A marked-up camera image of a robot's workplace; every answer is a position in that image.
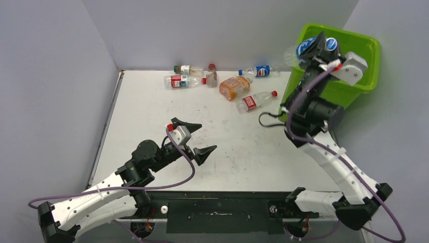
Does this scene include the red blue label bottle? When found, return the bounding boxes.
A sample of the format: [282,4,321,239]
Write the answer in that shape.
[164,74,206,90]

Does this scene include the blue label water bottle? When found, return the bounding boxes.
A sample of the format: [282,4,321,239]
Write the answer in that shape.
[283,36,340,67]

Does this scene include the green plastic bin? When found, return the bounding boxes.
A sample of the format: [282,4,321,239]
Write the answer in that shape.
[282,23,381,127]

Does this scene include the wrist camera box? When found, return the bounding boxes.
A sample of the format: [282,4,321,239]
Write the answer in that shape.
[319,52,368,86]
[166,124,191,146]

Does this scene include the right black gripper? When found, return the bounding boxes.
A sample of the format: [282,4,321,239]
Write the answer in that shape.
[284,33,340,116]

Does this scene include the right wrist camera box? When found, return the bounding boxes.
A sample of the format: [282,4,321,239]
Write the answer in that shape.
[319,52,368,86]

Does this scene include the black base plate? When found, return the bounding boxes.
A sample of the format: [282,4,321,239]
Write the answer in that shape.
[125,191,319,234]

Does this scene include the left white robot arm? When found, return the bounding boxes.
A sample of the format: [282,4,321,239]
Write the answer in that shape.
[37,117,217,242]

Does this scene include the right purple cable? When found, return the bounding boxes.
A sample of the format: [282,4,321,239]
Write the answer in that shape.
[285,65,407,243]

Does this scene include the orange bottle white cap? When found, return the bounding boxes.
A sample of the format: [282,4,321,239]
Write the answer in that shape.
[219,75,253,101]

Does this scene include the red cap small bottle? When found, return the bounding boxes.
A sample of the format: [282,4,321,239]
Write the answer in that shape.
[205,63,217,88]

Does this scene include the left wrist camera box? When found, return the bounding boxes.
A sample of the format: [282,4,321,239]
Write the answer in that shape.
[166,124,191,146]

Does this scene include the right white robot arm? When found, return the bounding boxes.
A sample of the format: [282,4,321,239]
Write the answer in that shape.
[280,32,393,230]

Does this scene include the green cap brown bottle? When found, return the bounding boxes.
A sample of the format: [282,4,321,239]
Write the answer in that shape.
[174,65,204,77]

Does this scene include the far pepsi bottle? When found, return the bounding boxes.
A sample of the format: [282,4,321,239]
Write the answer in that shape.
[238,65,280,78]

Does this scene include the red label clear bottle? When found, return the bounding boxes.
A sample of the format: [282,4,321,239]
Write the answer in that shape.
[236,91,278,113]

